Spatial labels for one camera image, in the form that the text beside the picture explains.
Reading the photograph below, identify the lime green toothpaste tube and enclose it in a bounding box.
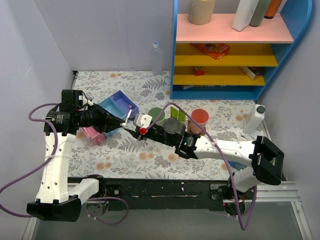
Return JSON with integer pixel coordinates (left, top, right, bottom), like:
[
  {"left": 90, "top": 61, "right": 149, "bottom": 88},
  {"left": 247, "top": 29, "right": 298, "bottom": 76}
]
[
  {"left": 178, "top": 110, "right": 186, "bottom": 123},
  {"left": 170, "top": 106, "right": 179, "bottom": 119}
]

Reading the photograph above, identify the pink white toothbrush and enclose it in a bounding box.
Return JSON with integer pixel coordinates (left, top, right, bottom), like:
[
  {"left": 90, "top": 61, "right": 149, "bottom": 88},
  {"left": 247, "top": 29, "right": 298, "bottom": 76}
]
[{"left": 121, "top": 105, "right": 133, "bottom": 127}]

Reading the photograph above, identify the green plastic cup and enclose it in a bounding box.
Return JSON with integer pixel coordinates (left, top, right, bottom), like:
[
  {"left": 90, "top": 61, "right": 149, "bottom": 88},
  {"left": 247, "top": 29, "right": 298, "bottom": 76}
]
[{"left": 148, "top": 107, "right": 166, "bottom": 127}]

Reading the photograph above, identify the pink plastic cup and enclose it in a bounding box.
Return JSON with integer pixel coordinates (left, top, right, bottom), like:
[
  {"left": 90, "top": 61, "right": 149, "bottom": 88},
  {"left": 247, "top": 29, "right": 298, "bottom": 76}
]
[{"left": 190, "top": 108, "right": 210, "bottom": 134}]

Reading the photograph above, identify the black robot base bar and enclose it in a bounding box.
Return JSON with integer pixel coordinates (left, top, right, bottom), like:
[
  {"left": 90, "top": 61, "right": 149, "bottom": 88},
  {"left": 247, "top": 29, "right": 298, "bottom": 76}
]
[{"left": 77, "top": 177, "right": 258, "bottom": 212}]

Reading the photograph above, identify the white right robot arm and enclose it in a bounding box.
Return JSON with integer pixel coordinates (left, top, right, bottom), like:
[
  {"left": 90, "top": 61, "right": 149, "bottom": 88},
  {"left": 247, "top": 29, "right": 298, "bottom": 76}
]
[{"left": 128, "top": 118, "right": 284, "bottom": 199}]

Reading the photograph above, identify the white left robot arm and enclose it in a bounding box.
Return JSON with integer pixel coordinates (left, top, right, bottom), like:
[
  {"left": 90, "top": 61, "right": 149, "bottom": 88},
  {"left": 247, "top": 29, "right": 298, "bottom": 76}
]
[{"left": 26, "top": 89, "right": 127, "bottom": 222}]

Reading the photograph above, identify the light blue drawer box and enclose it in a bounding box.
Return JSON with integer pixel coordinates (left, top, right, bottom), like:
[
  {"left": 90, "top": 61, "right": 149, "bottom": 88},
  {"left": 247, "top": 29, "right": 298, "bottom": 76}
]
[{"left": 99, "top": 97, "right": 127, "bottom": 120}]

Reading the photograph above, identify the pink drawer box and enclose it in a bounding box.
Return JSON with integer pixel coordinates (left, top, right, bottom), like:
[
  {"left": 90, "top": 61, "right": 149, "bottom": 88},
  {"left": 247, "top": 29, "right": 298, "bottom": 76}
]
[{"left": 81, "top": 126, "right": 106, "bottom": 146}]

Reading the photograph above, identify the purple drawer box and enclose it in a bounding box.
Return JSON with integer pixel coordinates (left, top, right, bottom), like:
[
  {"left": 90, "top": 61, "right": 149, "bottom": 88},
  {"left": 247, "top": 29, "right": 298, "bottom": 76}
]
[{"left": 110, "top": 90, "right": 139, "bottom": 119}]

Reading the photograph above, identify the red small box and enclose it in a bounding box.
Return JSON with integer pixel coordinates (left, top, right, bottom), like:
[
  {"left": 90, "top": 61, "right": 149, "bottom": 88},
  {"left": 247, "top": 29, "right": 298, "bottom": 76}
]
[{"left": 194, "top": 66, "right": 205, "bottom": 76}]

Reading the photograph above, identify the toilet paper roll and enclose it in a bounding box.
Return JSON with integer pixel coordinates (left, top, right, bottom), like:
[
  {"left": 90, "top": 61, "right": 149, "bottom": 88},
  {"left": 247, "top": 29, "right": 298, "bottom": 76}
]
[{"left": 229, "top": 161, "right": 247, "bottom": 170}]

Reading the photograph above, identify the clear plastic water bottle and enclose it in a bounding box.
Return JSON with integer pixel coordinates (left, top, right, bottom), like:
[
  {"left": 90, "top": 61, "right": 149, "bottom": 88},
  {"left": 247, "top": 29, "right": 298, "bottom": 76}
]
[{"left": 150, "top": 41, "right": 162, "bottom": 76}]

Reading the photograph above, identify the blue wooden shelf unit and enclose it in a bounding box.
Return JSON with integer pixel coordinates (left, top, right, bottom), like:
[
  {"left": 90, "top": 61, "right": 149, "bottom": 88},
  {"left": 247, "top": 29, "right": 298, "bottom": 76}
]
[{"left": 170, "top": 0, "right": 313, "bottom": 101}]

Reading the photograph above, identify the white bottle grey cap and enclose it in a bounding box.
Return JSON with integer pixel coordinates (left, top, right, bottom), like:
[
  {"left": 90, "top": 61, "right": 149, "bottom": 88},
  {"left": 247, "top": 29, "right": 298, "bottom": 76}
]
[{"left": 243, "top": 104, "right": 266, "bottom": 134}]

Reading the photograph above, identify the red orange snack box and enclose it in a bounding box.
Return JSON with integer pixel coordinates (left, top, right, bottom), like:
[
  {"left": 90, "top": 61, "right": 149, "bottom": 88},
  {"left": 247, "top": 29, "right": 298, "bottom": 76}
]
[{"left": 191, "top": 43, "right": 231, "bottom": 60}]

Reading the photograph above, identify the white brown flat box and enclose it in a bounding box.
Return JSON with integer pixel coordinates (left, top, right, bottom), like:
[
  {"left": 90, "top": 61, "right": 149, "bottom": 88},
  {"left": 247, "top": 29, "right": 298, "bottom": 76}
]
[{"left": 238, "top": 66, "right": 264, "bottom": 80}]

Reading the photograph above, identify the beige paper towel roll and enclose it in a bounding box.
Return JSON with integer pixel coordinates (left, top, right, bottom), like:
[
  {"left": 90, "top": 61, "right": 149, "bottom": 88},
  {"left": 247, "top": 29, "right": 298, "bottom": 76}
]
[{"left": 187, "top": 0, "right": 216, "bottom": 25}]

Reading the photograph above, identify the white tall bottle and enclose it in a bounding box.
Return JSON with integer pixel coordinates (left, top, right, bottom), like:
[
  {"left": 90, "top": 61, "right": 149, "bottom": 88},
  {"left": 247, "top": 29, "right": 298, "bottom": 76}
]
[{"left": 231, "top": 0, "right": 259, "bottom": 32}]

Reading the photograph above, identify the grey green bottle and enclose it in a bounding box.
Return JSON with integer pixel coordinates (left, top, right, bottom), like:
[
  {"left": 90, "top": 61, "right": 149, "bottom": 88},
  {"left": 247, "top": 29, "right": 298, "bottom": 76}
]
[{"left": 249, "top": 0, "right": 271, "bottom": 27}]

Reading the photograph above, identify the orange bottle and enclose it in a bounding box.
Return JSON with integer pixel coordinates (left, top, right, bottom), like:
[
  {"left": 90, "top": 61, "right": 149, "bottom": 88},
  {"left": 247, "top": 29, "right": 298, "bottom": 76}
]
[{"left": 264, "top": 0, "right": 283, "bottom": 19}]

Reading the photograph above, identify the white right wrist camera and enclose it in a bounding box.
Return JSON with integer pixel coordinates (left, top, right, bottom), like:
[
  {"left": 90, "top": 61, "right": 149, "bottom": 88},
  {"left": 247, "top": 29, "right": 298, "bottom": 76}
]
[{"left": 133, "top": 113, "right": 152, "bottom": 135}]

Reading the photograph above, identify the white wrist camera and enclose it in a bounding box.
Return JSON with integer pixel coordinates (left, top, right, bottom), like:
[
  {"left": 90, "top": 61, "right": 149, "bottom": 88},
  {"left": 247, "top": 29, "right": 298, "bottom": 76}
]
[
  {"left": 78, "top": 95, "right": 92, "bottom": 108},
  {"left": 133, "top": 113, "right": 152, "bottom": 135}
]

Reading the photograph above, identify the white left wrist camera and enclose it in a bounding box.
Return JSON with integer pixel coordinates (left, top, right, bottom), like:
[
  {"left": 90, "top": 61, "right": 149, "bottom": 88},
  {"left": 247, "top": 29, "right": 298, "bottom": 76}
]
[{"left": 78, "top": 95, "right": 92, "bottom": 108}]

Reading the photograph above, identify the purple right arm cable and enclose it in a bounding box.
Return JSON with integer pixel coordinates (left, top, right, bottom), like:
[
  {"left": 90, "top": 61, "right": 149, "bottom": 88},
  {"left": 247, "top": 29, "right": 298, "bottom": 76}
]
[{"left": 146, "top": 102, "right": 258, "bottom": 231}]

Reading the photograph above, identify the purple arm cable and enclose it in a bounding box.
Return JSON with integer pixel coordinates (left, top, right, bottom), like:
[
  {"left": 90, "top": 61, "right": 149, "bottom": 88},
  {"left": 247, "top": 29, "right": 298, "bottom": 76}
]
[
  {"left": 0, "top": 102, "right": 130, "bottom": 226},
  {"left": 146, "top": 102, "right": 258, "bottom": 231}
]

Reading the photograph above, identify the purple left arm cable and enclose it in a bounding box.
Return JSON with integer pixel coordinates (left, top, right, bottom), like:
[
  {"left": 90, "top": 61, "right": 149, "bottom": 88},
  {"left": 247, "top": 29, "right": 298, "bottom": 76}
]
[{"left": 0, "top": 102, "right": 130, "bottom": 226}]

